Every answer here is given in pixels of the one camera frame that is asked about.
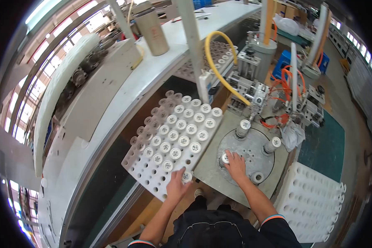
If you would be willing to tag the person's right fingers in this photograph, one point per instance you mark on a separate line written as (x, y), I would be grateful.
(234, 155)

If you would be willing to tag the tray of gray parts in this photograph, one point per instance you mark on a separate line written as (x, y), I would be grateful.
(218, 57)

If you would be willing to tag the white perforated tray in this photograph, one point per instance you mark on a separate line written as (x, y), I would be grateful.
(148, 176)

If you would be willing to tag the white capped gray cylinder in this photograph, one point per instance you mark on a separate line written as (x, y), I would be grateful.
(243, 127)
(272, 144)

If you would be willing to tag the hollow gray cylinder holder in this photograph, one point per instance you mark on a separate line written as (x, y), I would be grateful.
(256, 177)

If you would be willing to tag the gray conveyor machine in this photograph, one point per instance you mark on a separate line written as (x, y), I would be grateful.
(99, 102)

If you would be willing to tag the group of white caps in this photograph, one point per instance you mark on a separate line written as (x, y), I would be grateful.
(181, 134)

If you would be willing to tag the stack of white perforated trays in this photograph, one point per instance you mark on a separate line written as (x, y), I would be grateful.
(311, 203)

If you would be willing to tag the white curved guard strip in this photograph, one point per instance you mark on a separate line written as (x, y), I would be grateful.
(57, 99)

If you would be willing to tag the person's left fingers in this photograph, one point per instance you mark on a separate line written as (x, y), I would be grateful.
(179, 172)

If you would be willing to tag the blue plastic stool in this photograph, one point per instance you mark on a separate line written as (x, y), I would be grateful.
(281, 65)

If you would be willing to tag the person's legs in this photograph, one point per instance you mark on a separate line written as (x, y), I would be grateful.
(199, 192)

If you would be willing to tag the person's right hand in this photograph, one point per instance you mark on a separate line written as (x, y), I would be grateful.
(236, 169)

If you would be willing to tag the green mat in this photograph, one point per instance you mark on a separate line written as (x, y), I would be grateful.
(324, 145)

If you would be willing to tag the white round cap part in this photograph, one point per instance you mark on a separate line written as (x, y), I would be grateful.
(225, 157)
(187, 176)

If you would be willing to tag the person's body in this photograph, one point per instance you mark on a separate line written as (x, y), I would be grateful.
(217, 229)

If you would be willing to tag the gray pneumatic assembly machine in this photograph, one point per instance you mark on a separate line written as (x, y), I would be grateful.
(251, 90)

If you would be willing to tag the person's left hand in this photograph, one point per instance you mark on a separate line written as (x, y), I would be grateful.
(175, 186)

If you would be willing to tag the white crumpled rag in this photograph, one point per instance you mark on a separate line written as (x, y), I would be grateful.
(293, 136)

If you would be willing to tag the person's left thumb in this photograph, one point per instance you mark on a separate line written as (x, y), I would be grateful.
(187, 186)

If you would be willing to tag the white square post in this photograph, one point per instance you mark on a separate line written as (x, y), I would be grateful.
(193, 46)

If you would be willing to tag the round metal turntable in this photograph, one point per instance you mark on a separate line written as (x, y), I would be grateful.
(251, 155)

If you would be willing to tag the window wall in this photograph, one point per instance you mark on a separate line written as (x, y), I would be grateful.
(40, 62)

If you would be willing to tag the clear plastic bag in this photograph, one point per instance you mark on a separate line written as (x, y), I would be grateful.
(286, 24)

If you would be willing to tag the person's right thumb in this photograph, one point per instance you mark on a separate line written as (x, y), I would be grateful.
(225, 163)

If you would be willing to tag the beige cylinder canister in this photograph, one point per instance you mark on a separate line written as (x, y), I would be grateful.
(151, 31)

